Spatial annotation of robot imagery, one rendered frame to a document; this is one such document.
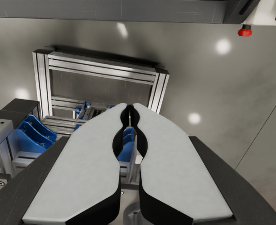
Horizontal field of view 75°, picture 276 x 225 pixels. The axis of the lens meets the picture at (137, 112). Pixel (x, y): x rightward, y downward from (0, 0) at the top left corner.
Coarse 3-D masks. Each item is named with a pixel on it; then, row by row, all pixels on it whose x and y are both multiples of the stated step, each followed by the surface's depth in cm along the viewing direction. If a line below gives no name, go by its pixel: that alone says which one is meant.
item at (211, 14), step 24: (0, 0) 33; (24, 0) 33; (48, 0) 33; (72, 0) 34; (96, 0) 34; (120, 0) 34; (144, 0) 34; (168, 0) 34; (192, 0) 34; (216, 0) 35
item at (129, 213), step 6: (132, 204) 52; (138, 204) 51; (126, 210) 52; (132, 210) 50; (138, 210) 50; (126, 216) 51; (132, 216) 50; (138, 216) 50; (126, 222) 50; (132, 222) 49; (138, 222) 48; (144, 222) 47; (150, 222) 47
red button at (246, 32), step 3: (243, 24) 51; (243, 27) 51; (246, 27) 50; (249, 27) 50; (240, 30) 51; (243, 30) 51; (246, 30) 50; (249, 30) 50; (240, 33) 51; (243, 33) 51; (246, 33) 50; (249, 33) 50; (246, 36) 51
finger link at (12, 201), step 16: (64, 144) 8; (48, 160) 7; (16, 176) 6; (32, 176) 6; (0, 192) 6; (16, 192) 6; (32, 192) 6; (0, 208) 5; (16, 208) 5; (0, 224) 5; (16, 224) 5; (32, 224) 5
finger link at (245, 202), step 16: (208, 160) 7; (224, 176) 7; (240, 176) 7; (224, 192) 6; (240, 192) 6; (256, 192) 6; (240, 208) 6; (256, 208) 6; (272, 208) 6; (208, 224) 5; (224, 224) 5; (240, 224) 5; (256, 224) 5; (272, 224) 5
